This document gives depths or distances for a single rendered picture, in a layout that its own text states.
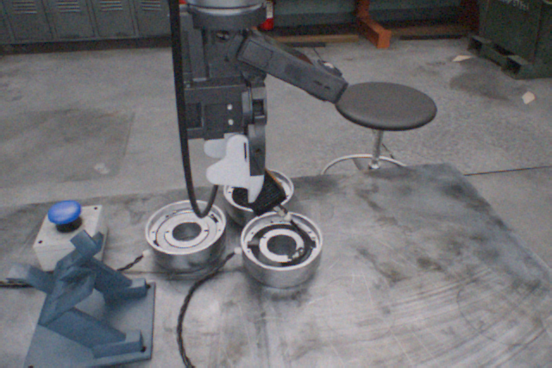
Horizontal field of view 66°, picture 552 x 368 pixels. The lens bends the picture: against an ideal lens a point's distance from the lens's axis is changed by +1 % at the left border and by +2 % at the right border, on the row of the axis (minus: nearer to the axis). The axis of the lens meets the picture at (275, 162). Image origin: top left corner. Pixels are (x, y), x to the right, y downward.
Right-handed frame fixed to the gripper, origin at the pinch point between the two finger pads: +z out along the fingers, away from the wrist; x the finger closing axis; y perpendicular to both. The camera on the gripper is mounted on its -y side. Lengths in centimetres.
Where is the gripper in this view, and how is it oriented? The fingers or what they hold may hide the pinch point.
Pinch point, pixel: (254, 183)
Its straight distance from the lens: 48.8
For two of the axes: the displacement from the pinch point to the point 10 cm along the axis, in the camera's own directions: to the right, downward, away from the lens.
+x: 1.8, 5.5, -8.1
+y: -9.8, 1.0, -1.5
